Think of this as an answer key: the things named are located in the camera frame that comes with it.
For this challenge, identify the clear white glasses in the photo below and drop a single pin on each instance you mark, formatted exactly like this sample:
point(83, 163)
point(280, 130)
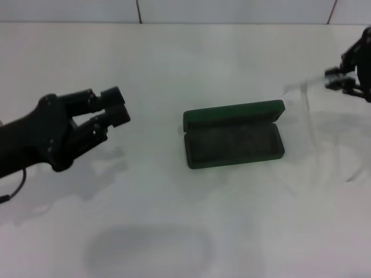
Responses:
point(305, 95)

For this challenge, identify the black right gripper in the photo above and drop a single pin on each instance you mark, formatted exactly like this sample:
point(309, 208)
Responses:
point(366, 58)

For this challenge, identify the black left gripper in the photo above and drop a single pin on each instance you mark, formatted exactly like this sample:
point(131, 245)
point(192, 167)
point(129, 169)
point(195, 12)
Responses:
point(29, 139)

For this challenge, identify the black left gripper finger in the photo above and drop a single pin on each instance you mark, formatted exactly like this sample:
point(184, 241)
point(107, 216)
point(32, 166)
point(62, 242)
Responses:
point(119, 116)

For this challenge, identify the green glasses case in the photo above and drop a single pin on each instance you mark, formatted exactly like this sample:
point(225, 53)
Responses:
point(232, 144)

